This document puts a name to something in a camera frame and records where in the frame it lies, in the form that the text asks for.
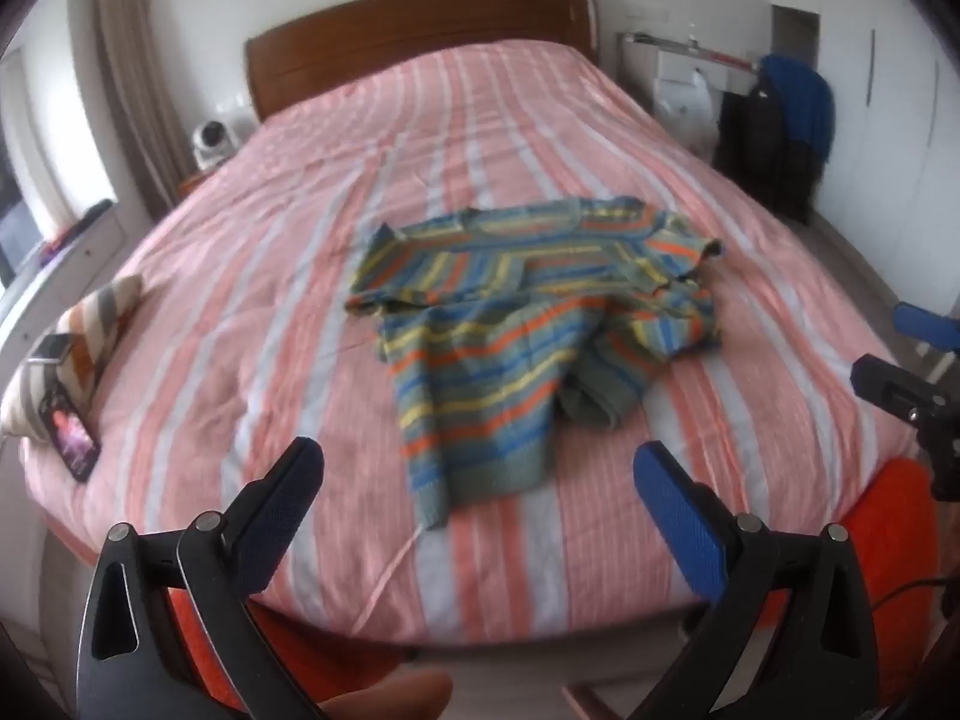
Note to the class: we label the white desk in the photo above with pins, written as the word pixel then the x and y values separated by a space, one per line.
pixel 675 60

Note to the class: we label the striped knit sweater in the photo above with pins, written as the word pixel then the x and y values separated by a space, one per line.
pixel 480 367

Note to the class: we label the small white fan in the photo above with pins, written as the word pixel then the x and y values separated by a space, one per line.
pixel 211 141

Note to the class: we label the white plastic bag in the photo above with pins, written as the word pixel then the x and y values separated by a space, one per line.
pixel 686 109

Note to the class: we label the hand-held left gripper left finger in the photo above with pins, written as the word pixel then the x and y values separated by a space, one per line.
pixel 277 510

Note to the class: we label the white windowsill cabinet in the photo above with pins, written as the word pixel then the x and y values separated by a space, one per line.
pixel 82 255

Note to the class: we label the wooden bed headboard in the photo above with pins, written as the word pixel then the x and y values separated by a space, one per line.
pixel 390 37

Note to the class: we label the blue garment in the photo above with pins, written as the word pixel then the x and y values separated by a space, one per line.
pixel 802 97

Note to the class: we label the black puffer jacket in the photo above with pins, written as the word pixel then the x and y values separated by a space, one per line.
pixel 757 150

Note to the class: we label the striped pillow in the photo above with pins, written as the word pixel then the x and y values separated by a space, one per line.
pixel 97 315

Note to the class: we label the white wardrobe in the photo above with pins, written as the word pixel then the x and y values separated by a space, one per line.
pixel 892 165

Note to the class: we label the orange cloth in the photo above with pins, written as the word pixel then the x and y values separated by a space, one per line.
pixel 892 525

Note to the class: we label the black smartphone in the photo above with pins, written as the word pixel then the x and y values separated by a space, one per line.
pixel 71 435

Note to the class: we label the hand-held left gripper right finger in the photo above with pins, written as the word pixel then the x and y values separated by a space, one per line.
pixel 675 517

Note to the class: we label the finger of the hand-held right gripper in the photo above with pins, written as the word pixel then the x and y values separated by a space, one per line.
pixel 896 386
pixel 926 324

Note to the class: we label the beige curtain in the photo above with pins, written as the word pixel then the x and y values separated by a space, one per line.
pixel 135 90

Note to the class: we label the bed with striped pink cover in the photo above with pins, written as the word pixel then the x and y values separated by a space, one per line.
pixel 262 315

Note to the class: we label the small grey case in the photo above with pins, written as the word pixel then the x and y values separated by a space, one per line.
pixel 51 350

